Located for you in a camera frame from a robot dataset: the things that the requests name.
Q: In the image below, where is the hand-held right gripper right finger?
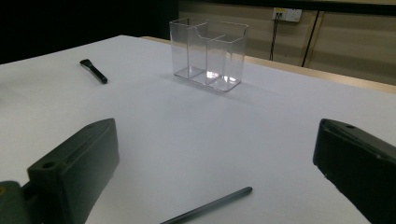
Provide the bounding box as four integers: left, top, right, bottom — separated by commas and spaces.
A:
312, 118, 396, 224

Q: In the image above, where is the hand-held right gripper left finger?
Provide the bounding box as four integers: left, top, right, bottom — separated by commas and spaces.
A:
27, 118, 120, 224

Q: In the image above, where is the short black makeup brush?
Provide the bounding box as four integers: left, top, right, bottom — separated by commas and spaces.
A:
78, 58, 108, 85

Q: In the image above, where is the long thin black brush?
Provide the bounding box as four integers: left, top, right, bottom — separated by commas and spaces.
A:
160, 186, 253, 224

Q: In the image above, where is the clear acrylic organizer box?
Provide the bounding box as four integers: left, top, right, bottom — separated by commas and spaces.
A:
169, 17, 249, 93

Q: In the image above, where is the black vertical wall strip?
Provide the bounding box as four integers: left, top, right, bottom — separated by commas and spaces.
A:
301, 10, 321, 68

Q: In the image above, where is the black power cable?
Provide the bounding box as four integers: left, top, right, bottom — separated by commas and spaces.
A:
268, 13, 280, 62

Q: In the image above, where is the white wall socket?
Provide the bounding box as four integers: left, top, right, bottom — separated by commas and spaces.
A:
272, 7, 304, 23

